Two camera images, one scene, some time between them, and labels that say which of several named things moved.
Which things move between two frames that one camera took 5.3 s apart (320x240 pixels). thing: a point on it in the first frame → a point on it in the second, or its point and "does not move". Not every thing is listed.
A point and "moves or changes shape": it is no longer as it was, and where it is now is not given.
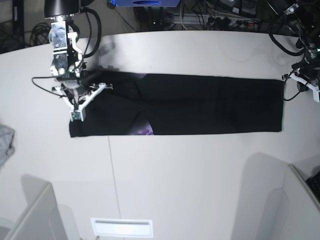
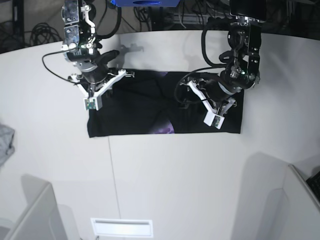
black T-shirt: [142, 104] moves or changes shape
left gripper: [81, 86] → [93, 66]
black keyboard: [313, 182] does not move
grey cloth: [7, 138] does not move
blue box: [162, 3] does not move
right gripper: [308, 71] → [218, 92]
